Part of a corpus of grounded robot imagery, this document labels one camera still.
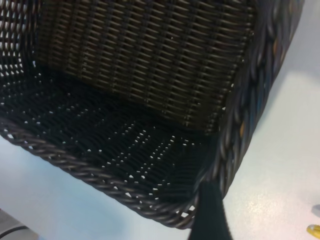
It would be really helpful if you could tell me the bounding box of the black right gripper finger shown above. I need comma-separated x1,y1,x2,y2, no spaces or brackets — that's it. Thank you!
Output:
187,182,233,240

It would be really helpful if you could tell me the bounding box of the yellow banana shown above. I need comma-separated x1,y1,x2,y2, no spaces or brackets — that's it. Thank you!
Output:
306,224,320,237

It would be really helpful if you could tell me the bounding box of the dark brown wicker basket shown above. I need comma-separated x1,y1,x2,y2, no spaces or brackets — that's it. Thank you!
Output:
0,0,305,231

